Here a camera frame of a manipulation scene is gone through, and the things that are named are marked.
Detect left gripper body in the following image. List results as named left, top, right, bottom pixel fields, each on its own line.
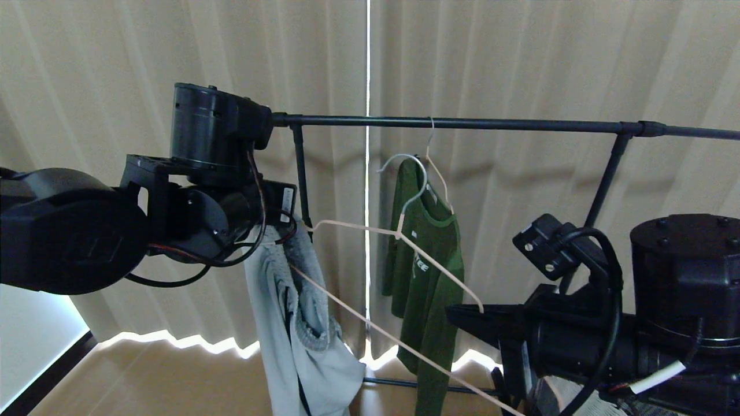
left=171, top=180, right=299, bottom=263

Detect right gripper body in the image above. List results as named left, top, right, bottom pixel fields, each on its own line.
left=498, top=283, right=638, bottom=400

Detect pale grey shorts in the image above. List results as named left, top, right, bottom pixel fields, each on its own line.
left=243, top=217, right=367, bottom=416

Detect green long-sleeved shirt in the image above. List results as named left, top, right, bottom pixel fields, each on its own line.
left=380, top=157, right=465, bottom=416

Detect pink clothes hanger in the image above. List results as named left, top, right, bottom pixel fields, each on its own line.
left=425, top=117, right=456, bottom=216
left=287, top=153, right=526, bottom=416

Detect white laundry basket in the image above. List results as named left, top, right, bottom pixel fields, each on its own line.
left=529, top=376, right=637, bottom=416

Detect black clothes rack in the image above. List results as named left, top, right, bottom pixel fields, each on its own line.
left=271, top=113, right=740, bottom=400

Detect window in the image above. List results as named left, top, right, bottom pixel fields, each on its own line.
left=0, top=282, right=97, bottom=414

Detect beige curtain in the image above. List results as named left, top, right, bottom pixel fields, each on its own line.
left=0, top=0, right=740, bottom=382

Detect black cable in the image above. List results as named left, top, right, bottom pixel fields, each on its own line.
left=124, top=147, right=299, bottom=289
left=557, top=227, right=624, bottom=416

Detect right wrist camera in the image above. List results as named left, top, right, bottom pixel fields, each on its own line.
left=513, top=213, right=609, bottom=285

